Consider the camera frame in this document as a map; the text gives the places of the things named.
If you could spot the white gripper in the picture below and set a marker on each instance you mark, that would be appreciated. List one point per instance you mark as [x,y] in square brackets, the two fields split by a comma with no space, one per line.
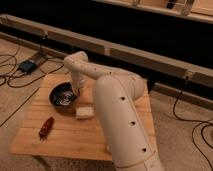
[77,81]

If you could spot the long wooden beam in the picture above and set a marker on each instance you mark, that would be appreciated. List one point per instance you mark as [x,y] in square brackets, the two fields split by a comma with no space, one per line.
[159,63]

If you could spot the blue power adapter box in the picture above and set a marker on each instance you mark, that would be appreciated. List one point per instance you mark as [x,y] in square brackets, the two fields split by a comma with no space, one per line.
[27,66]

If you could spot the white sponge block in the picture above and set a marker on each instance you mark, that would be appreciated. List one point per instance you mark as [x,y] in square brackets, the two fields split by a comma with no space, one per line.
[84,112]

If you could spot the dark ceramic bowl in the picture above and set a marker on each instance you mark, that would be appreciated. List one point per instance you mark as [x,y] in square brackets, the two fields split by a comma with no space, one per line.
[61,95]

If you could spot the wooden table board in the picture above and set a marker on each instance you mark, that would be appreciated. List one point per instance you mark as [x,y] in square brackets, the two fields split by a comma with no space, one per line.
[68,136]

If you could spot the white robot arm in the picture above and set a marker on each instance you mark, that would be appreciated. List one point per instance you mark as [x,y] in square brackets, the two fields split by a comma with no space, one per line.
[114,93]

